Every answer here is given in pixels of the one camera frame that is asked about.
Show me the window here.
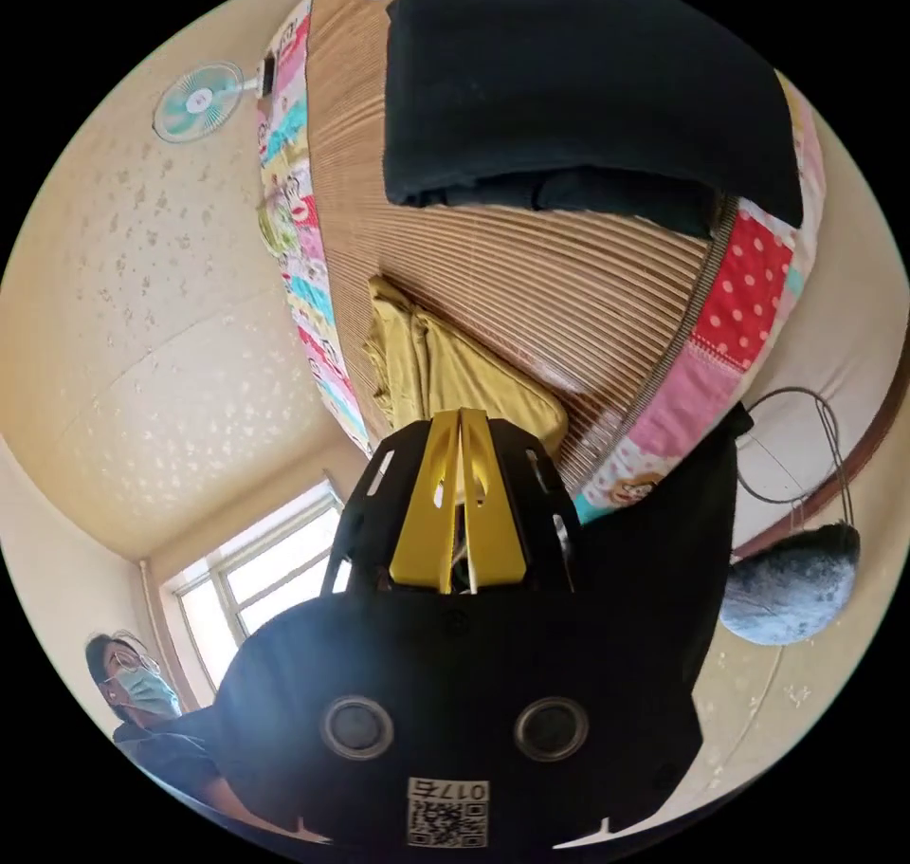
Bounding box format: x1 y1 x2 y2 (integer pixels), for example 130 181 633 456
158 478 356 710

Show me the yellow long sleeve shirt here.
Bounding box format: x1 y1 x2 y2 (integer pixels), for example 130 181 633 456
362 273 571 456

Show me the bed with woven mat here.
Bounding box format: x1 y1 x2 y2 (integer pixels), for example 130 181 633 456
255 0 830 525

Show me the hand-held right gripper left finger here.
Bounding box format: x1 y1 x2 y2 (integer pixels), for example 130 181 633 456
389 408 464 593

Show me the teal wall fan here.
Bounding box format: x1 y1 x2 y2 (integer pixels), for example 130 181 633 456
152 58 279 145

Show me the black hanging cloth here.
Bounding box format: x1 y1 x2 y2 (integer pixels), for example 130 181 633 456
573 402 755 673

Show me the person's body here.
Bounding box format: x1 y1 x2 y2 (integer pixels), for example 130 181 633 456
84 631 246 812

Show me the wire hanger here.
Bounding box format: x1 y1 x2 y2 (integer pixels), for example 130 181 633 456
736 387 856 532

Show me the black folded garment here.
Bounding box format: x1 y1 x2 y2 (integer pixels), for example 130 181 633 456
382 0 806 241

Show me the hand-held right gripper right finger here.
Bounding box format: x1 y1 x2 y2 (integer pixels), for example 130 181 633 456
460 408 530 593

